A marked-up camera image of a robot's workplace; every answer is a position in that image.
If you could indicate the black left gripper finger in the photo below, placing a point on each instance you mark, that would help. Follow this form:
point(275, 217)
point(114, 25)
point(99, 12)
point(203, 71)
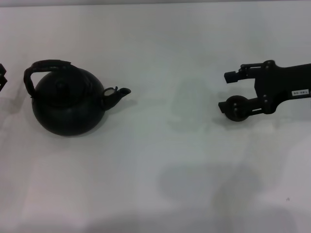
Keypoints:
point(2, 82)
point(2, 69)

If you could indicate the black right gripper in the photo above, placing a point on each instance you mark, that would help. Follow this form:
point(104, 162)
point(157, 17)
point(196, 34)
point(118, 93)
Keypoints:
point(279, 80)

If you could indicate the small dark brown teacup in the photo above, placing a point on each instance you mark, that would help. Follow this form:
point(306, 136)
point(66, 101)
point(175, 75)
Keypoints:
point(237, 118)

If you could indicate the black round teapot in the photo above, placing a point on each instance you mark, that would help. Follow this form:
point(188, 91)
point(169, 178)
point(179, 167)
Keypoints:
point(68, 116)

